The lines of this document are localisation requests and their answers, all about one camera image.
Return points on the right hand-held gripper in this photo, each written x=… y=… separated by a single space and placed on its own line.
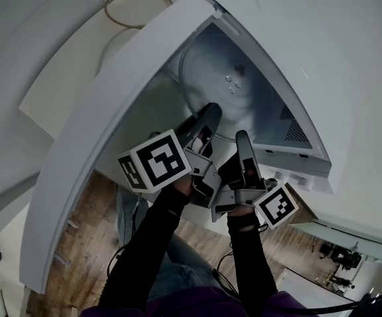
x=275 y=206

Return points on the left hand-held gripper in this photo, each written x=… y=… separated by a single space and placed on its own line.
x=159 y=160

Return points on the clear glass turntable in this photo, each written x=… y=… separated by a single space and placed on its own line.
x=211 y=64

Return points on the person's right forearm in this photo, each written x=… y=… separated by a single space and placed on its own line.
x=247 y=253

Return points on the person's left forearm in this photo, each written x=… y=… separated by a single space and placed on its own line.
x=151 y=236

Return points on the white microwave oven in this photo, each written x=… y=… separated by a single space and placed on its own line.
x=111 y=111

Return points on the frosted glass panel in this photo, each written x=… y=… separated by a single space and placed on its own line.
x=343 y=236

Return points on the black equipment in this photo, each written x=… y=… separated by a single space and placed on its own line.
x=346 y=259

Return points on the person's purple top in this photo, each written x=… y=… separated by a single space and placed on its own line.
x=194 y=304

